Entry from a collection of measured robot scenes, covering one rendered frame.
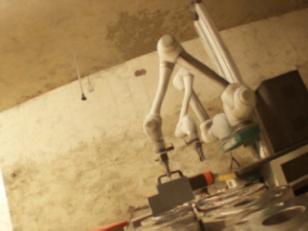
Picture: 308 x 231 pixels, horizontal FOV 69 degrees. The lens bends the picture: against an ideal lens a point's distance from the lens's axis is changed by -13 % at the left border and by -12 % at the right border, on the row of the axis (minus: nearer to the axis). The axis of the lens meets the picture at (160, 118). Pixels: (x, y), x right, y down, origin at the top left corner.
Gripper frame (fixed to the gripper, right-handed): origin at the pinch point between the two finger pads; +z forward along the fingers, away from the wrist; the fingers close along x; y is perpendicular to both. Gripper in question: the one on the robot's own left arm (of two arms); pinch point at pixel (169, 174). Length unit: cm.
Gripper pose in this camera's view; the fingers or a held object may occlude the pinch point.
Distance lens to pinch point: 165.5
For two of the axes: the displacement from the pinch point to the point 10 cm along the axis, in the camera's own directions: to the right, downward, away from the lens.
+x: 0.9, -3.1, -9.5
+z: 3.2, 9.1, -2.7
